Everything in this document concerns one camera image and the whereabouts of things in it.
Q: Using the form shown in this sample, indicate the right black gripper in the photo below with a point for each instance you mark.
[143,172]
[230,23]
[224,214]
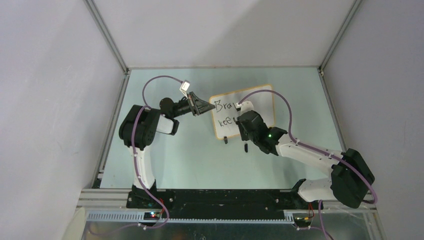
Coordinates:
[244,137]

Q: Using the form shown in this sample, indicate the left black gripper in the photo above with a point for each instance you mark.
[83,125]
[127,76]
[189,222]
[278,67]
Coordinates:
[198,106]

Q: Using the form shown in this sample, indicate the yellow framed whiteboard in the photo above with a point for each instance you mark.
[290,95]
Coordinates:
[225,114]

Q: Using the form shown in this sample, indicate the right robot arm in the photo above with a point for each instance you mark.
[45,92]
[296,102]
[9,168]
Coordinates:
[348,177]

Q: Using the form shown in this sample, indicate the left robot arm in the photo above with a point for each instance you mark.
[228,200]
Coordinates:
[142,123]

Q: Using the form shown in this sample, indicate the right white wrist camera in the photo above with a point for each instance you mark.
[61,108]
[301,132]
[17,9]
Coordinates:
[244,107]

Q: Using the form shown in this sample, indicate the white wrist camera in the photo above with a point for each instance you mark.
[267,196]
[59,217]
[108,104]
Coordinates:
[184,86]
[244,107]

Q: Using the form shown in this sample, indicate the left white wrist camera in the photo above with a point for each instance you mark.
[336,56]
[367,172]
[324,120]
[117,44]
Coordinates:
[184,86]

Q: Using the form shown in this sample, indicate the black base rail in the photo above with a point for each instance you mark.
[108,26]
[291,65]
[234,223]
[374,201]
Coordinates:
[236,204]

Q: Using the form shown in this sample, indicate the white perforated cable tray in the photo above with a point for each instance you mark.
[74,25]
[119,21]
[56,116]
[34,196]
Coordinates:
[147,217]

